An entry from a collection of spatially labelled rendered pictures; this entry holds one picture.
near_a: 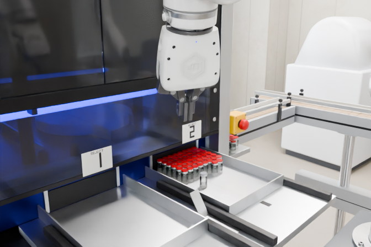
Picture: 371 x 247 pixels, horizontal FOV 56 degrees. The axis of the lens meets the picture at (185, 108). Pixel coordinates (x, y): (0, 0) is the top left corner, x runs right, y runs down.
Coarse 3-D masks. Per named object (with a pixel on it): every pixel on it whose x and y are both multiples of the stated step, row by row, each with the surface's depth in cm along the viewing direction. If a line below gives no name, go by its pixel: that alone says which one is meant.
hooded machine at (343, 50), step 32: (320, 32) 317; (352, 32) 296; (288, 64) 345; (320, 64) 322; (352, 64) 299; (320, 96) 322; (352, 96) 300; (288, 128) 355; (320, 128) 327; (320, 160) 337; (352, 160) 311
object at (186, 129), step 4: (200, 120) 113; (188, 124) 109; (192, 124) 110; (196, 124) 111; (200, 124) 113; (184, 128) 108; (188, 128) 109; (192, 128) 110; (196, 128) 112; (200, 128) 113; (184, 132) 108; (188, 132) 109; (192, 132) 111; (196, 132) 112; (200, 132) 114; (184, 136) 109; (188, 136) 110; (196, 136) 112; (200, 136) 114; (184, 140) 109; (188, 140) 110; (192, 140) 111
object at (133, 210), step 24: (120, 192) 100; (144, 192) 98; (48, 216) 82; (72, 216) 88; (96, 216) 88; (120, 216) 88; (144, 216) 88; (168, 216) 88; (192, 216) 84; (72, 240) 74; (96, 240) 78; (120, 240) 78; (144, 240) 78; (168, 240) 73; (192, 240) 78
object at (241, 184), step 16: (224, 160) 120; (240, 160) 115; (160, 176) 105; (208, 176) 110; (224, 176) 110; (240, 176) 110; (256, 176) 110; (272, 176) 107; (208, 192) 100; (224, 192) 100; (240, 192) 100; (256, 192) 95; (224, 208) 88; (240, 208) 90
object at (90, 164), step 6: (96, 150) 87; (102, 150) 88; (108, 150) 89; (84, 156) 85; (90, 156) 86; (96, 156) 87; (102, 156) 88; (108, 156) 90; (84, 162) 85; (90, 162) 86; (96, 162) 87; (102, 162) 89; (108, 162) 90; (84, 168) 85; (90, 168) 86; (96, 168) 88; (102, 168) 89; (108, 168) 90; (84, 174) 86; (90, 174) 87
